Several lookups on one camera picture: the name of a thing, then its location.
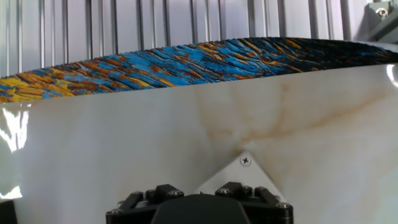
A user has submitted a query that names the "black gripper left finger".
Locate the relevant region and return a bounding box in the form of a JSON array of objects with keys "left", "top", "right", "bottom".
[{"left": 105, "top": 184, "right": 185, "bottom": 224}]

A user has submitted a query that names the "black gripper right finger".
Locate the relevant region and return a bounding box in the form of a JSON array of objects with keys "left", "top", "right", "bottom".
[{"left": 214, "top": 182, "right": 294, "bottom": 224}]

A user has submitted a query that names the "grey box red button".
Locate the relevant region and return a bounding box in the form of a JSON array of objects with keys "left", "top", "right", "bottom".
[{"left": 194, "top": 151, "right": 287, "bottom": 203}]

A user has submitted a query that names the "marble pattern mat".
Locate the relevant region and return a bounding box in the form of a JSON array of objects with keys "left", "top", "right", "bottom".
[{"left": 0, "top": 63, "right": 398, "bottom": 224}]

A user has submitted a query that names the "blue starry painting cloth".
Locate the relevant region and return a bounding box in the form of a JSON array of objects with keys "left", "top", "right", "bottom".
[{"left": 0, "top": 36, "right": 398, "bottom": 105}]

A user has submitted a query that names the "aluminium profile post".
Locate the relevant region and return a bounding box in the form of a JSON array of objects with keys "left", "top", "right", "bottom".
[{"left": 354, "top": 0, "right": 398, "bottom": 44}]

